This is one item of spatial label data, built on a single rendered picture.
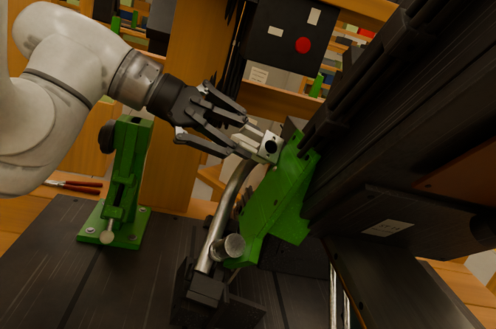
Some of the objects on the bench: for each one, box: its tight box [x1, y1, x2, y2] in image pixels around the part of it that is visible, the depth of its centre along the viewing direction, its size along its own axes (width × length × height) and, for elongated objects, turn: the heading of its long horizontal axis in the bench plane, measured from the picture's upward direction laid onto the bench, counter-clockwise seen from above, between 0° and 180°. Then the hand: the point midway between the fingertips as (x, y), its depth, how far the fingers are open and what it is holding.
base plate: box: [0, 193, 486, 329], centre depth 72 cm, size 42×110×2 cm, turn 58°
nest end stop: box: [178, 290, 218, 308], centre depth 57 cm, size 4×7×6 cm, turn 58°
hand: (255, 144), depth 59 cm, fingers closed on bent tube, 3 cm apart
